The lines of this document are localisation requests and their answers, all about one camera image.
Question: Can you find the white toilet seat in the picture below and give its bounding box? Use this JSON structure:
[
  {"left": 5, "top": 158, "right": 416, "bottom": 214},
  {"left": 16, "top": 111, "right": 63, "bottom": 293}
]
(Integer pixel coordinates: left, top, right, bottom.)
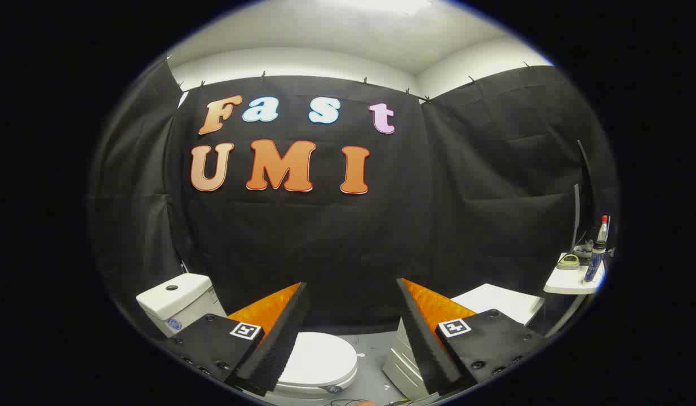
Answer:
[{"left": 276, "top": 369, "right": 358, "bottom": 394}]

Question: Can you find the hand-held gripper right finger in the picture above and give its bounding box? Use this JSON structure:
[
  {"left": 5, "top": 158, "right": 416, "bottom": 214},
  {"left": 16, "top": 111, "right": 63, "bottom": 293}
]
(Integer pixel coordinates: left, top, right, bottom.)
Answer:
[{"left": 396, "top": 277, "right": 548, "bottom": 396}]

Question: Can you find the grey drawer cabinet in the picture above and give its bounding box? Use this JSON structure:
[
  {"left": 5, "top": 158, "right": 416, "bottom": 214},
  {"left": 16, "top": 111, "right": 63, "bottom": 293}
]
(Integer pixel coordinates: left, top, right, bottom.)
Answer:
[{"left": 383, "top": 283, "right": 546, "bottom": 400}]

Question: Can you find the black backdrop cloth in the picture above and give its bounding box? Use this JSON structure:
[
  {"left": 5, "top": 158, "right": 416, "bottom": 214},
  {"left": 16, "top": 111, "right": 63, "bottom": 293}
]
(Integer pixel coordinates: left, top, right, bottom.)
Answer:
[{"left": 88, "top": 56, "right": 619, "bottom": 339}]

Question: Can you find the white toilet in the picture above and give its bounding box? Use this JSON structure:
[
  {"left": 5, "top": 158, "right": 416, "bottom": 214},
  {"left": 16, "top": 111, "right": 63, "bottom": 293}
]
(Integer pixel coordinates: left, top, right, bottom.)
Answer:
[{"left": 136, "top": 273, "right": 360, "bottom": 398}]

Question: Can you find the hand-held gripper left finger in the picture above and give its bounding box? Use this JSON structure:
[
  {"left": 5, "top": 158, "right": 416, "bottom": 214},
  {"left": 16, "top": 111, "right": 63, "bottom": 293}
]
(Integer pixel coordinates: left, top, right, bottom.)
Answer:
[{"left": 166, "top": 282, "right": 310, "bottom": 397}]

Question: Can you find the blue bottle with dark cap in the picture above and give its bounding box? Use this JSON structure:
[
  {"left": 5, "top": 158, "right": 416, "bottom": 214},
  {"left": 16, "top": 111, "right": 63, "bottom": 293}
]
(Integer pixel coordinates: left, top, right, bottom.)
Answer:
[{"left": 583, "top": 240, "right": 608, "bottom": 284}]

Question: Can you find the white toilet lid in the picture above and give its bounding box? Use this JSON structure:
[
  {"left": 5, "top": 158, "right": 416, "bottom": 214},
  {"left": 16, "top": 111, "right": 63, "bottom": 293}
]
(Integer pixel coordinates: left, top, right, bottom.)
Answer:
[{"left": 276, "top": 332, "right": 358, "bottom": 384}]

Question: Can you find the white side shelf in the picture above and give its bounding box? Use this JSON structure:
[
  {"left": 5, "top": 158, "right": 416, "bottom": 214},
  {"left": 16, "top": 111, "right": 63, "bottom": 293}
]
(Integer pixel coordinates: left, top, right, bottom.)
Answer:
[{"left": 544, "top": 254, "right": 606, "bottom": 295}]

